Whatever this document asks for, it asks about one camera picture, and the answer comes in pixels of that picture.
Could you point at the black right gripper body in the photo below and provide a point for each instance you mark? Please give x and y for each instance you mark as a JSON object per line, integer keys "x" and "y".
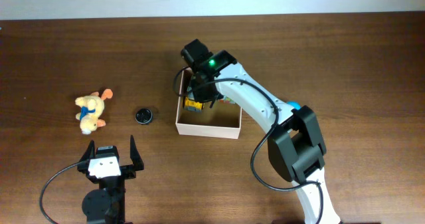
{"x": 203, "y": 93}

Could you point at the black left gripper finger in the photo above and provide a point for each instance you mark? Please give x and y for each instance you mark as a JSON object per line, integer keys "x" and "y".
{"x": 89, "y": 153}
{"x": 135, "y": 157}

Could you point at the colourful puzzle cube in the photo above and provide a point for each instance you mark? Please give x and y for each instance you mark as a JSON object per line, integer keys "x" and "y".
{"x": 226, "y": 100}

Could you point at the beige cardboard box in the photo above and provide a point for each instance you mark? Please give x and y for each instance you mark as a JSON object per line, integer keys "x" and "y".
{"x": 223, "y": 120}

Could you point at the yellow grey toy truck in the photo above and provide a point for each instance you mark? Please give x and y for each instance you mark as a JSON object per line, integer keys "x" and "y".
{"x": 191, "y": 105}

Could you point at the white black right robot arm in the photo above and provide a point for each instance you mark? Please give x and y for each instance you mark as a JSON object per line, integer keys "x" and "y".
{"x": 296, "y": 147}

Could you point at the yellow plush duck toy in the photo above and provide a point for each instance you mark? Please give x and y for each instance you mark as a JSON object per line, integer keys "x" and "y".
{"x": 91, "y": 108}

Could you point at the black round lid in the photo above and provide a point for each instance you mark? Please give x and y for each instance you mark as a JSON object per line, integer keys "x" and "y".
{"x": 144, "y": 116}

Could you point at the blue ball toy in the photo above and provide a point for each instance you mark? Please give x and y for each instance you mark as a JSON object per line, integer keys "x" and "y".
{"x": 295, "y": 105}

